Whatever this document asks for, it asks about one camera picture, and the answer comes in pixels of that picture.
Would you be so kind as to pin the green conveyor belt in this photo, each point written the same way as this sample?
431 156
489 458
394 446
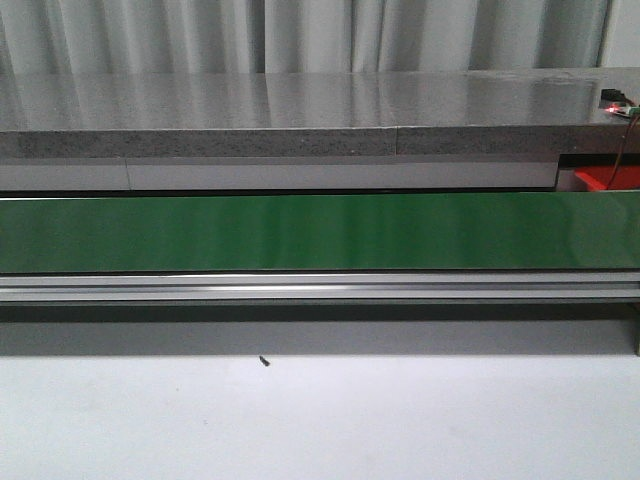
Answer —
443 231

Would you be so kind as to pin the grey stone counter slab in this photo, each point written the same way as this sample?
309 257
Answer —
541 111

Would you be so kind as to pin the red plastic tray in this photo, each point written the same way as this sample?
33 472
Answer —
600 178

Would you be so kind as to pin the small green circuit board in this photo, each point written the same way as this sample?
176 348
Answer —
615 102

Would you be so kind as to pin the white curtain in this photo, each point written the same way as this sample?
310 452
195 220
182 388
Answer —
72 37

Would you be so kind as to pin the aluminium conveyor frame rail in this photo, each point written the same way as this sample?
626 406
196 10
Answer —
440 287

